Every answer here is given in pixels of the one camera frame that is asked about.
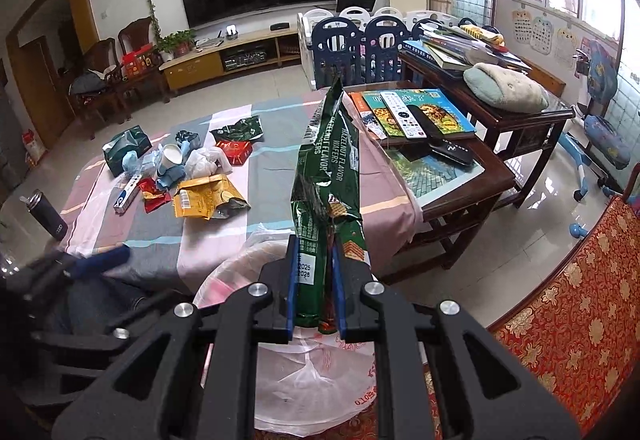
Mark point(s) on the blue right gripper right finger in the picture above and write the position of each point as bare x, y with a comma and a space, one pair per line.
338, 291

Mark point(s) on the potted green plant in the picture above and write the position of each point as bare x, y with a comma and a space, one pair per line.
177, 44

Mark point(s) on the white blue toothpaste box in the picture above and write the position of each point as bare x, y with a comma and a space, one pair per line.
127, 195

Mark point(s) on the white paper cup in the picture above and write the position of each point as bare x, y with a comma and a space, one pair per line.
170, 157

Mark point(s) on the colourful picture book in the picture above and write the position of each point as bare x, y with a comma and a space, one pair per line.
432, 102

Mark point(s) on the blue baby playpen fence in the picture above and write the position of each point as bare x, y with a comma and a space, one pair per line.
416, 22

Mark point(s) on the person's leg in jeans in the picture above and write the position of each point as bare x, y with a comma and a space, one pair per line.
86, 306

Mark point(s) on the light blue cloth strip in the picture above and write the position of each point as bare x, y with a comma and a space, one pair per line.
170, 177

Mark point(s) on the dark green foil wrapper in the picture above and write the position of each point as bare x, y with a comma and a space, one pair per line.
246, 129

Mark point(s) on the black travel mug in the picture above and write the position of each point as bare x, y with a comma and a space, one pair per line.
47, 216

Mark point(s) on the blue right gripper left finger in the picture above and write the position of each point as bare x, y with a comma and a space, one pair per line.
292, 257

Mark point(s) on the green wafer snack bag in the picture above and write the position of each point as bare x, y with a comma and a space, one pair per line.
325, 205

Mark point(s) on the white crumpled plastic bag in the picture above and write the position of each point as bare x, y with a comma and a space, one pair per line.
205, 162

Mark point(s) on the white remote control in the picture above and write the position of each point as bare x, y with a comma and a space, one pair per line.
402, 115

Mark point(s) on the red cigarette box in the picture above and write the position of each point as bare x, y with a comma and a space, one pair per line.
237, 152

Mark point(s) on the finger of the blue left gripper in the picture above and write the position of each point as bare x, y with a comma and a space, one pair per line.
94, 265

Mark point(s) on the wooden tv cabinet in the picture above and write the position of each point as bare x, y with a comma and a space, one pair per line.
248, 52

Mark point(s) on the white trash basket with liner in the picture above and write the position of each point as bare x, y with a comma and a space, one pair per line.
311, 384

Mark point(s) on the stack of books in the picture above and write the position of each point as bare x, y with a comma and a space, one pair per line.
455, 50

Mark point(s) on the dark wooden side table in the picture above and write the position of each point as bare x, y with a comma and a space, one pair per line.
513, 153

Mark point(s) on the wooden chair with red box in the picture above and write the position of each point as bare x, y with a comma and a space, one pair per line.
141, 59

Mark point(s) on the wooden chair with bag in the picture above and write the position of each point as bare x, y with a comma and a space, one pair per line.
99, 86

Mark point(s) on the yellow snack bag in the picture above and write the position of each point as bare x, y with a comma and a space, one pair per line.
212, 197

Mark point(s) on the light blue crumpled tissue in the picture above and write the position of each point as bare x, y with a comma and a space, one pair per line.
131, 164

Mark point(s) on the small dark green wrapper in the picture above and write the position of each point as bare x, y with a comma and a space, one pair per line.
186, 138

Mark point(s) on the red snack wrapper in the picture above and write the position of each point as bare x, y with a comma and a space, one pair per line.
152, 196

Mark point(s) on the grey green cushion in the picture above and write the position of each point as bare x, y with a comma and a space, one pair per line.
505, 89

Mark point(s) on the black remote control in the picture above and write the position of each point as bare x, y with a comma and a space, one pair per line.
437, 142

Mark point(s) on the green tissue box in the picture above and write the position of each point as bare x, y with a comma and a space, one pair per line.
131, 139

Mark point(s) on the clear plastic bag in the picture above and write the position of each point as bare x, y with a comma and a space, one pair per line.
149, 162

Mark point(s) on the blue child chair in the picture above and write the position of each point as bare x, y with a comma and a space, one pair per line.
601, 134

